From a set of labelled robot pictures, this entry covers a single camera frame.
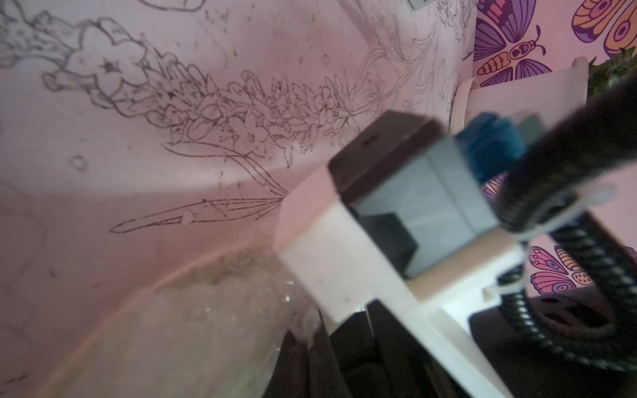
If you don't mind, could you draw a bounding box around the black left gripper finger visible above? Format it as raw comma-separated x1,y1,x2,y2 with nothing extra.
263,328,348,398

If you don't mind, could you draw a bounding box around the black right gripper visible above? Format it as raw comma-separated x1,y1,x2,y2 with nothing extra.
329,301,469,397

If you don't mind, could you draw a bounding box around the clear bubble wrap sheet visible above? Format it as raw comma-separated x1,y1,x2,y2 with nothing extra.
58,254,319,397

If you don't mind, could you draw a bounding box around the green potted plant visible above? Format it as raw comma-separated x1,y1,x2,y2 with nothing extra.
447,46,637,135

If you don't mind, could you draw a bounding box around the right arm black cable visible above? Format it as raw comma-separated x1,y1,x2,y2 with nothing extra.
494,69,637,374

